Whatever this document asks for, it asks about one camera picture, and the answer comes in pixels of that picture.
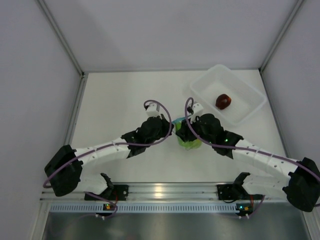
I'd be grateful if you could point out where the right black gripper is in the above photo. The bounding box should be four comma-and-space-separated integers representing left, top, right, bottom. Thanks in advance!
177, 113, 215, 145

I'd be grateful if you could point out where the clear zip top bag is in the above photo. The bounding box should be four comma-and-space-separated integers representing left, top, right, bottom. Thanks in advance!
172, 117, 198, 142

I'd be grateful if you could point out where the red fake apple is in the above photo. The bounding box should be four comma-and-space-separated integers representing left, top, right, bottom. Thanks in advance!
215, 94, 232, 110

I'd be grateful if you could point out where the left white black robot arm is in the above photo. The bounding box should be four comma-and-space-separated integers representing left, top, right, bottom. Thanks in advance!
44, 114, 174, 201

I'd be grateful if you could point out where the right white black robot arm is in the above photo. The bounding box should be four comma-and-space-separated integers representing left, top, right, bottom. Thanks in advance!
176, 113, 320, 212

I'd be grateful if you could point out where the green fake food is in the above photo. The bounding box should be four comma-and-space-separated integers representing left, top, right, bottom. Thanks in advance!
174, 121, 202, 150

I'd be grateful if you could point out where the clear plastic bin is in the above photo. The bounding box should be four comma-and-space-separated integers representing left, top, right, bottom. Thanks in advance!
189, 64, 267, 126

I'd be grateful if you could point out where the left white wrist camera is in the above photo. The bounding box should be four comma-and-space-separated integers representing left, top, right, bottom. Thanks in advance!
145, 102, 161, 118

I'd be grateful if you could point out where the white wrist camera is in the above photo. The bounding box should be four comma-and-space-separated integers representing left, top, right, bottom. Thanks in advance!
187, 102, 204, 116
145, 102, 161, 118

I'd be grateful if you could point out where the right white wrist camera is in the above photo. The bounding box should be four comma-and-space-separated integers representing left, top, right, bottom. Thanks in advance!
187, 102, 204, 116

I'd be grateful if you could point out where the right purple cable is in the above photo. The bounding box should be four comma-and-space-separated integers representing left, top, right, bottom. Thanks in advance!
184, 97, 320, 215

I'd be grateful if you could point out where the purple cable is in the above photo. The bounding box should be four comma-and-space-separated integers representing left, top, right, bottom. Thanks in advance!
184, 97, 320, 215
42, 99, 173, 189

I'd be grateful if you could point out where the aluminium mounting rail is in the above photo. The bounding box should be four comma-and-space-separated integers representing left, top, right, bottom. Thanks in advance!
39, 181, 298, 202

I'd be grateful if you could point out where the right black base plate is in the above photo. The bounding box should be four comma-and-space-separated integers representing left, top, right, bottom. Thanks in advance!
216, 183, 250, 201

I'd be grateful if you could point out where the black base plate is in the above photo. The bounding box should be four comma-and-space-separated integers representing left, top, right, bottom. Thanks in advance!
93, 184, 129, 201
216, 183, 250, 201

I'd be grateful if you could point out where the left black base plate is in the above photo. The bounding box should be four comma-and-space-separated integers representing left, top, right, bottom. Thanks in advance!
93, 184, 129, 201

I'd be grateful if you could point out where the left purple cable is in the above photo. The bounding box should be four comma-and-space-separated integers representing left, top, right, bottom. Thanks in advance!
42, 99, 173, 189

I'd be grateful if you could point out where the left aluminium frame post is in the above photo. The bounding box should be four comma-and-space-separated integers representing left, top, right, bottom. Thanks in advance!
37, 0, 86, 78

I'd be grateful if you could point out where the aluminium frame post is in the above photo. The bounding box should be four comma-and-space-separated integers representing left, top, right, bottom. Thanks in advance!
37, 0, 86, 78
259, 0, 308, 72

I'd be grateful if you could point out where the white slotted cable duct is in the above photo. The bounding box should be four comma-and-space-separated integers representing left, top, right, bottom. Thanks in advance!
50, 202, 252, 214

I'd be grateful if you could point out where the right aluminium frame post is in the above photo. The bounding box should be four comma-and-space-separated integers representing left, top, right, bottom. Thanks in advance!
259, 0, 308, 72

